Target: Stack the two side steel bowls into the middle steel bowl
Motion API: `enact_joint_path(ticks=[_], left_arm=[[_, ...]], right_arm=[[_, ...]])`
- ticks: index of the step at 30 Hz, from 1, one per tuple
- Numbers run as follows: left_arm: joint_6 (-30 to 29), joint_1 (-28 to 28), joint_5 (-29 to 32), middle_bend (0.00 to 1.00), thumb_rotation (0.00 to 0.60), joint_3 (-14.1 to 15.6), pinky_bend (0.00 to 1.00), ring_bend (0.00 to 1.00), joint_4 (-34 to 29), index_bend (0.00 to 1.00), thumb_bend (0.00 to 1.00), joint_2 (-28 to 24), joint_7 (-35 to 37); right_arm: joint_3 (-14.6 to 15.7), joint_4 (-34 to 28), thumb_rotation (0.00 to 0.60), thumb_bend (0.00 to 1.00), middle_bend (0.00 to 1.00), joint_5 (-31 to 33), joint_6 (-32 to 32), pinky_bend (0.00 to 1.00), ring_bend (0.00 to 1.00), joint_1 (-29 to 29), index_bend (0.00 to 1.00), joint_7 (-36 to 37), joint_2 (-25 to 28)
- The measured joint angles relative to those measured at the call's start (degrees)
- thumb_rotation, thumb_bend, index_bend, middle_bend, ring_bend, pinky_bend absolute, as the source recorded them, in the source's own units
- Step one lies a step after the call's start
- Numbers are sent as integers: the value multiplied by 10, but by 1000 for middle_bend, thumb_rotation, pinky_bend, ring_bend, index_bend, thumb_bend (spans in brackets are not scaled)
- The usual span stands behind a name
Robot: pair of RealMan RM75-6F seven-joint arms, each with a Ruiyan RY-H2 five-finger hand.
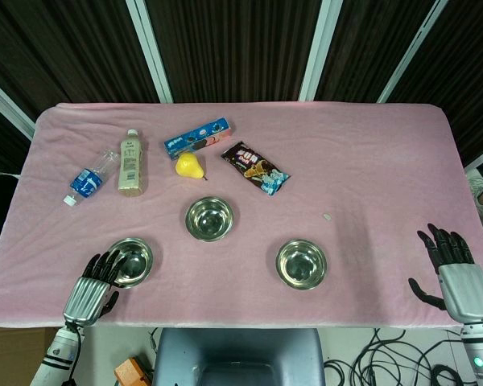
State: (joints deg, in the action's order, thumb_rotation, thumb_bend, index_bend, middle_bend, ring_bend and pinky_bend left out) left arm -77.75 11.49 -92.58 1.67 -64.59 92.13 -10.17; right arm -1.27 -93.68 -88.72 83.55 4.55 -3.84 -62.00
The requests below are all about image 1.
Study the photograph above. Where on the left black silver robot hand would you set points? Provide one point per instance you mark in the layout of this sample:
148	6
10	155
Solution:
84	299

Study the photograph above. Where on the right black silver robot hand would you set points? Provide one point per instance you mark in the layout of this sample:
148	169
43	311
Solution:
465	289

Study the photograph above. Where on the small metal bowl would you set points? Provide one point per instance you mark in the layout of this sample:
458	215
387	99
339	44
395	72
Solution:
302	265
139	261
209	219

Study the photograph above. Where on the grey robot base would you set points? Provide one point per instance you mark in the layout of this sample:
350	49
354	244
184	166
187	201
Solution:
237	350

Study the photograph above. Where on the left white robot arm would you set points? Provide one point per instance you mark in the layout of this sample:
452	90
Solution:
56	358

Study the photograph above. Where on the orange device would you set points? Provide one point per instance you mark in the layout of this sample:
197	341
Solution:
130	372

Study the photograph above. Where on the cardboard box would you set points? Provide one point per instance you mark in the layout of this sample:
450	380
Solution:
12	354

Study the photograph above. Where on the clear blue-label water bottle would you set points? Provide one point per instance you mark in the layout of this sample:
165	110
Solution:
86	181

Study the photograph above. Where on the beige milk tea bottle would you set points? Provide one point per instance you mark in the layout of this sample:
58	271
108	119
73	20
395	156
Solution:
132	169

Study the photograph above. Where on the yellow pear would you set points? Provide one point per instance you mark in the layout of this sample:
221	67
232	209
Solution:
187	165

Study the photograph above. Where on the pink table cloth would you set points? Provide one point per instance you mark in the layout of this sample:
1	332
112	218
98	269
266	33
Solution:
346	161

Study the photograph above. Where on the blue cookie box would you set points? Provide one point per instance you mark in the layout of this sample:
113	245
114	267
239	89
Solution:
197	136

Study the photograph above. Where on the dark ice cream snack packet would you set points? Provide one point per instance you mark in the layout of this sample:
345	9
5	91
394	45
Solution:
253	167

